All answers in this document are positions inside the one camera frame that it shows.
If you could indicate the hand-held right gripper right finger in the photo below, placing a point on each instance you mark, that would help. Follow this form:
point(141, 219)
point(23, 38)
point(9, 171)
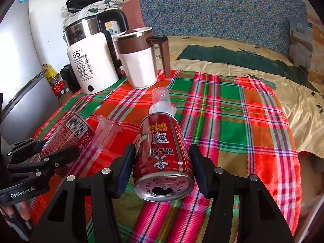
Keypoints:
point(200, 172)

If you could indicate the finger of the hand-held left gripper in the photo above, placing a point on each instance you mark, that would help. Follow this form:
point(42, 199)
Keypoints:
point(60, 157)
point(25, 149)

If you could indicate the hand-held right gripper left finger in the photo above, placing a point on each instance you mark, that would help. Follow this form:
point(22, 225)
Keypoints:
point(125, 172)

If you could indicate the red drink can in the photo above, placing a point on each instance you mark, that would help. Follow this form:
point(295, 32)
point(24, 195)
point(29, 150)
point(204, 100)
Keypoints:
point(73, 129)
point(162, 157)

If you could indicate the person's left hand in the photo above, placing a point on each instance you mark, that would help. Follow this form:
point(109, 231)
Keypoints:
point(24, 210)

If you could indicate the clear plastic cup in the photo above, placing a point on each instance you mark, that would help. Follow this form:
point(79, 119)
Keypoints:
point(162, 98)
point(106, 134)

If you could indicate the plaid tablecloth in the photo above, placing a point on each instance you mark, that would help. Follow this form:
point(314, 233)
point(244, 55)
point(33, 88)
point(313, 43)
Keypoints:
point(227, 131)

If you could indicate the red dotted box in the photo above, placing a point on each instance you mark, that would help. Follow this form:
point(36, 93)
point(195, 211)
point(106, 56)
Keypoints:
point(58, 89)

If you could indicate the grey refrigerator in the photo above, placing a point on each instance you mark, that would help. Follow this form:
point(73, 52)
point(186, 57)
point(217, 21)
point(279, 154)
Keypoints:
point(22, 81)

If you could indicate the yellow snack packet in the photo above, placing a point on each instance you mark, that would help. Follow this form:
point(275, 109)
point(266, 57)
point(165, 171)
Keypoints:
point(49, 72)

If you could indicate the white electric kettle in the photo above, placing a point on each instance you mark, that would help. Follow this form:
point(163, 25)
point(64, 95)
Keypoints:
point(86, 63)

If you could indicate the white brown mug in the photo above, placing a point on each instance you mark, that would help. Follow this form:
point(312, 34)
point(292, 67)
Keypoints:
point(139, 65)

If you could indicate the beige bed sheet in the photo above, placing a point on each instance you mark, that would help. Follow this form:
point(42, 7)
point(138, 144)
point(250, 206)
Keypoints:
point(303, 111)

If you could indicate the green cloth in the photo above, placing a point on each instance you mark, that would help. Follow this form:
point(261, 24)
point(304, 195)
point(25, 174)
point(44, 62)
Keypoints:
point(227, 53)

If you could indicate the blue floral headboard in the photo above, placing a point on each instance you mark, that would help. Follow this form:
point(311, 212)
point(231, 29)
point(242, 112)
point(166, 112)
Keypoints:
point(215, 12)

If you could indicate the blue bedding package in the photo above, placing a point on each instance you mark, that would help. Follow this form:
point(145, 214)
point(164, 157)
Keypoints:
point(300, 43)

